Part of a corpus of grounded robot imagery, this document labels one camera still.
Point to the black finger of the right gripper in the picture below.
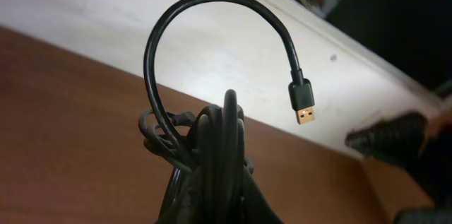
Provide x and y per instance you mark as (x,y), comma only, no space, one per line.
(395,141)

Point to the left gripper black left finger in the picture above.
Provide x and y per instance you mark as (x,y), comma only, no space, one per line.
(186,198)

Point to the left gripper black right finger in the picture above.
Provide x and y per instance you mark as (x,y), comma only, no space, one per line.
(252,207)

